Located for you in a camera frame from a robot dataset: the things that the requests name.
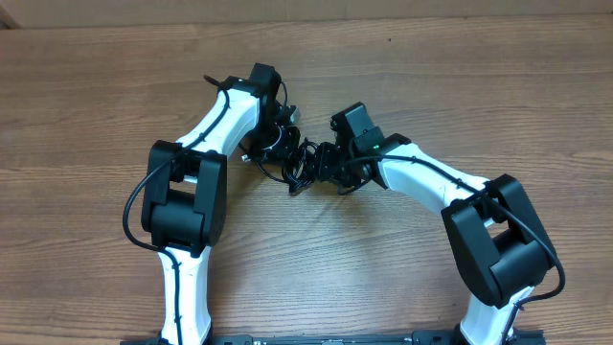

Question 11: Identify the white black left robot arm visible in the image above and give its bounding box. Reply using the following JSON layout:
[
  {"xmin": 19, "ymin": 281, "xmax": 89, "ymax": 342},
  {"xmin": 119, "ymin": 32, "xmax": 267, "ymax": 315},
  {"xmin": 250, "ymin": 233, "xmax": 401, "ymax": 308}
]
[{"xmin": 141, "ymin": 63, "xmax": 299, "ymax": 344}]

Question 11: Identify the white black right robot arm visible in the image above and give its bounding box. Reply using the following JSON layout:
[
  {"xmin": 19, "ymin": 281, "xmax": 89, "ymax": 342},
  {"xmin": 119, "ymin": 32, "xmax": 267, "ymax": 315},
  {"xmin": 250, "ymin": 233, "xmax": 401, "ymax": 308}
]
[{"xmin": 314, "ymin": 103, "xmax": 565, "ymax": 344}]

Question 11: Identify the black USB cable gray plug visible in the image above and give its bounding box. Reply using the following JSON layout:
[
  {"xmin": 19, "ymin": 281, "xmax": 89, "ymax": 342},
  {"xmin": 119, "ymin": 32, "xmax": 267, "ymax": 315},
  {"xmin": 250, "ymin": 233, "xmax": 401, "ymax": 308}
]
[{"xmin": 238, "ymin": 138, "xmax": 320, "ymax": 195}]

